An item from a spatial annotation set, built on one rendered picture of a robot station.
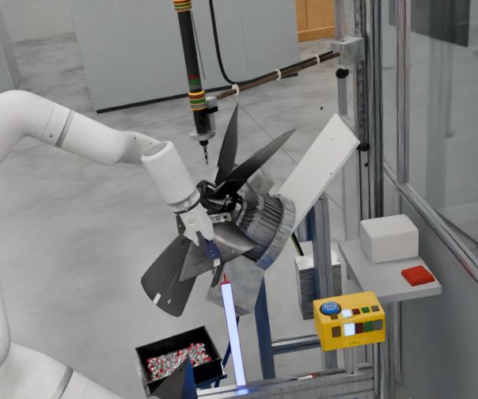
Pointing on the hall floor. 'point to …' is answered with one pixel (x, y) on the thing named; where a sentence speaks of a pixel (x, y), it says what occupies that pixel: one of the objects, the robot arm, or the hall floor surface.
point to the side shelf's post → (388, 354)
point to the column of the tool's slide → (372, 353)
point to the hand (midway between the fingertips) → (212, 251)
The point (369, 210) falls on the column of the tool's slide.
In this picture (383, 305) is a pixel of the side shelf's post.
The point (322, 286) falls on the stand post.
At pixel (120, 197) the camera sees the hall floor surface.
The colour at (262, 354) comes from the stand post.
